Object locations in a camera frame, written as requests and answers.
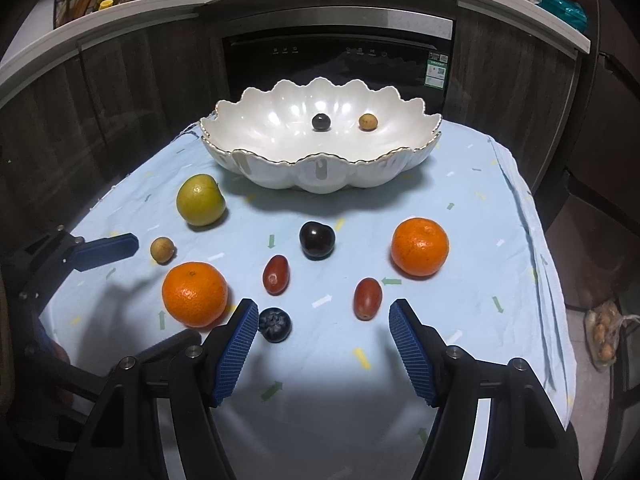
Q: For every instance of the small dark grape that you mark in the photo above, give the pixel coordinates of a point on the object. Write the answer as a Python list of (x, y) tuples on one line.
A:
[(320, 121)]

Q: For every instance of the teal snack bag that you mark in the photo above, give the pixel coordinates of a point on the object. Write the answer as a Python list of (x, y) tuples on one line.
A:
[(565, 10)]

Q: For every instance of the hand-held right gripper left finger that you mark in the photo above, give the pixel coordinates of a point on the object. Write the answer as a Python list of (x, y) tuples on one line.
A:
[(235, 355)]

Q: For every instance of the red cherry tomato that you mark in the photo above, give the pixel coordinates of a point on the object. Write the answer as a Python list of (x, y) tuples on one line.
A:
[(276, 274)]

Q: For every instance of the orange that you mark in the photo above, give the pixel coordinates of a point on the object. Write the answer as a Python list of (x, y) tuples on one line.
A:
[(195, 294), (420, 246)]

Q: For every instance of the blueberry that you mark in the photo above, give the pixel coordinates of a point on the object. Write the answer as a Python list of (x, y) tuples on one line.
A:
[(275, 325)]

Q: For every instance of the brown longan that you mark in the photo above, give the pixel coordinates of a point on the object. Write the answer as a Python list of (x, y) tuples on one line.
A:
[(162, 250), (368, 121)]

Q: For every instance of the black built-in dishwasher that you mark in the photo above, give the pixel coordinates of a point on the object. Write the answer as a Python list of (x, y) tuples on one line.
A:
[(350, 60)]

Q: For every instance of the red grape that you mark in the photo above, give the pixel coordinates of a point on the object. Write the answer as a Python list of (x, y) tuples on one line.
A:
[(368, 298)]

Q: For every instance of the white scalloped bowl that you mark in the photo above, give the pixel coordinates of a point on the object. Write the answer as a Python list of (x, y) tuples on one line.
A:
[(280, 120)]

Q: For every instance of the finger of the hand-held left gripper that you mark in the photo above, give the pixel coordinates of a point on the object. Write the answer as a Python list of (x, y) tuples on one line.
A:
[(170, 344), (107, 251)]

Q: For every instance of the dark refrigerator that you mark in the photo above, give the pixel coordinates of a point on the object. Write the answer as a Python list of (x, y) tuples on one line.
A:
[(615, 110)]

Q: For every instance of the green apple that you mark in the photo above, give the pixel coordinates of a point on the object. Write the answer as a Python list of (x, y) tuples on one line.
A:
[(200, 200)]

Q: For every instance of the dark wood cabinet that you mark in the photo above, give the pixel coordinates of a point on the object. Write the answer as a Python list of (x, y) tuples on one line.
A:
[(510, 85), (125, 110)]

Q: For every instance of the yellow-capped bottle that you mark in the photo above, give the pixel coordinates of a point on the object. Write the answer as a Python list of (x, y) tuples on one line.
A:
[(106, 5)]

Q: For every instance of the dark purple plum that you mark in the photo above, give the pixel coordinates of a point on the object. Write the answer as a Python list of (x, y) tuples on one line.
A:
[(317, 240)]

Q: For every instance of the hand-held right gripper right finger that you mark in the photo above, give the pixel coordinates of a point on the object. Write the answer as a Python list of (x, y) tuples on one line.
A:
[(412, 355)]

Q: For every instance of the light blue tablecloth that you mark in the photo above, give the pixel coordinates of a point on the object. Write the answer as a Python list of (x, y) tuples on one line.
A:
[(475, 200)]

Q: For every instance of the plastic bag of nuts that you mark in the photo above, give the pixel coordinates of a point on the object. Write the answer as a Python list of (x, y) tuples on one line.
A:
[(605, 335)]

